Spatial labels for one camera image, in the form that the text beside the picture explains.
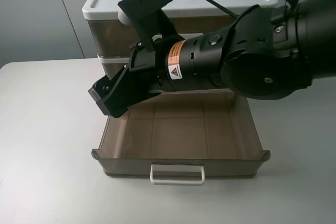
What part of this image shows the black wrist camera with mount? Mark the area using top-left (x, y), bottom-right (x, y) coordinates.
top-left (118, 0), bottom-right (177, 52)

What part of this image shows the white drawer cabinet frame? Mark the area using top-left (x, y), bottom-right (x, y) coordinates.
top-left (82, 0), bottom-right (277, 79)

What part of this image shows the brown translucent open drawer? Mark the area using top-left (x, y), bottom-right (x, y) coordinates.
top-left (91, 91), bottom-right (270, 178)

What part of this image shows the white drawer handle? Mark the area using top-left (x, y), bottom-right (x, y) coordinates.
top-left (150, 164), bottom-right (205, 186)

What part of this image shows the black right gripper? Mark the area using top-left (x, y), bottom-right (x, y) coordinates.
top-left (89, 35), bottom-right (184, 118)

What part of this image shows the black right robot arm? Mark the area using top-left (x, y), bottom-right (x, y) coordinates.
top-left (89, 0), bottom-right (335, 118)

